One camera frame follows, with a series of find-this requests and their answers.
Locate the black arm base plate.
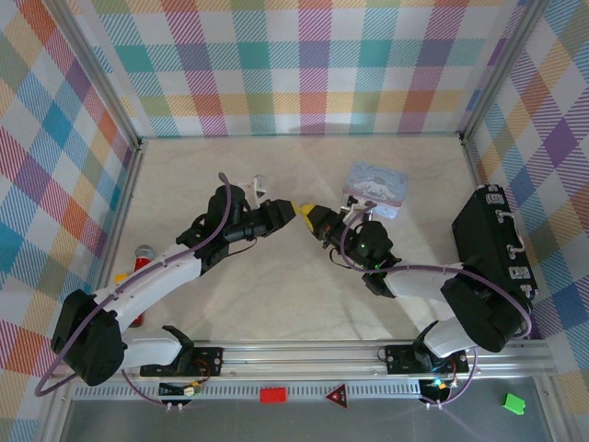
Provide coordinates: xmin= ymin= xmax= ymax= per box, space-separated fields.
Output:
xmin=139 ymin=345 xmax=225 ymax=380
xmin=384 ymin=343 xmax=470 ymax=376

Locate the purple cable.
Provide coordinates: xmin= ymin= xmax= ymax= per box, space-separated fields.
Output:
xmin=425 ymin=352 xmax=479 ymax=410
xmin=34 ymin=170 xmax=234 ymax=398
xmin=342 ymin=204 xmax=535 ymax=342
xmin=120 ymin=366 xmax=175 ymax=410

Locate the thin black cable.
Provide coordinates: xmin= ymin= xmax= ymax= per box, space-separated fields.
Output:
xmin=227 ymin=237 xmax=260 ymax=262
xmin=327 ymin=241 xmax=353 ymax=273

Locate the perforated metal strip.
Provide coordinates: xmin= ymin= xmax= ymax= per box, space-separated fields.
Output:
xmin=73 ymin=383 xmax=425 ymax=401

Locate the black hard carrying case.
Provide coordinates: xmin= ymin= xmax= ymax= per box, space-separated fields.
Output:
xmin=451 ymin=183 xmax=537 ymax=314

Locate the red bottle silver cap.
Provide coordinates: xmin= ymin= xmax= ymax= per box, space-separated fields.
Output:
xmin=132 ymin=244 xmax=157 ymax=329

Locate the aluminium frame side rail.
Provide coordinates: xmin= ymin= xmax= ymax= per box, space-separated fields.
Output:
xmin=39 ymin=137 xmax=146 ymax=442

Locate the green toy brick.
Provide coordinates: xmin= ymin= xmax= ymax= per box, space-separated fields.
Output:
xmin=502 ymin=392 xmax=527 ymax=415

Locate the aluminium frame post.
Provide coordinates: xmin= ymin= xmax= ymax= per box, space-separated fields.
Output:
xmin=57 ymin=0 xmax=144 ymax=146
xmin=459 ymin=0 xmax=551 ymax=144

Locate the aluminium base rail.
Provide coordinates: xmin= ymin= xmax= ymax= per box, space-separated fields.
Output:
xmin=121 ymin=343 xmax=553 ymax=377

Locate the black red triangle sticker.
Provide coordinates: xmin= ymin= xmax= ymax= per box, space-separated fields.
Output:
xmin=324 ymin=382 xmax=352 ymax=410

